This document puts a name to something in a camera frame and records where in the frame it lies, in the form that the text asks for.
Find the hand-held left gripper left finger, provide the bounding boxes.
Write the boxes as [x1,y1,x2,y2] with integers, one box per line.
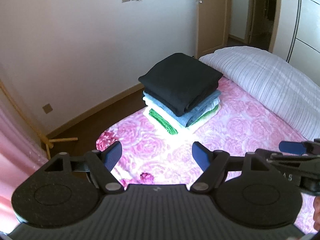
[44,141,122,194]

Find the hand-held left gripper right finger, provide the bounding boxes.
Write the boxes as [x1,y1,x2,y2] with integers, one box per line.
[190,142,272,193]

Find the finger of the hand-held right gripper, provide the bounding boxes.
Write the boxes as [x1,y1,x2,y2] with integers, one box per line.
[279,138,320,155]
[255,149,320,167]

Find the black pants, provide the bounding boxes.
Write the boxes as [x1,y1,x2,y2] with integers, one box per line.
[138,52,224,100]

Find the person's right hand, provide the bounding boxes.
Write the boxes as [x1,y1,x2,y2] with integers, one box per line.
[312,196,320,230]

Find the white folded garment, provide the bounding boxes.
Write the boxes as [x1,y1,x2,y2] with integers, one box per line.
[143,97,220,135]

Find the blue folded garment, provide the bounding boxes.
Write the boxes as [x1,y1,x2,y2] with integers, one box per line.
[142,90,222,128]

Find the pink floral blanket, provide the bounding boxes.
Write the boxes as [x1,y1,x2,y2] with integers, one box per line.
[96,76,320,230]

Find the green folded garment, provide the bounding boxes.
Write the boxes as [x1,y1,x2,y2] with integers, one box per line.
[149,105,219,135]

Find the black folded garment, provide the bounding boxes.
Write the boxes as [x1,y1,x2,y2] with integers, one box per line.
[143,80,218,114]

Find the wooden coat stand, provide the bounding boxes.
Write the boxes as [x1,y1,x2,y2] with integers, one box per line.
[0,79,78,159]

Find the striped white duvet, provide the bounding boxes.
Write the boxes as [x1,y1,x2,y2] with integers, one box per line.
[199,45,320,140]

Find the pink patterned curtain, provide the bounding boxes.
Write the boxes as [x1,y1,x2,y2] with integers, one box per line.
[0,80,49,235]

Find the white wardrobe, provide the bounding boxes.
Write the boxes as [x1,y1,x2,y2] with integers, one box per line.
[271,0,320,67]

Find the wooden door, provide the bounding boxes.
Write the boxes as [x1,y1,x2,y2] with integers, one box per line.
[194,0,232,60]

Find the wooden door frame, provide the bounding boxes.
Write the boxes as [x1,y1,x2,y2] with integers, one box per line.
[246,0,283,53]

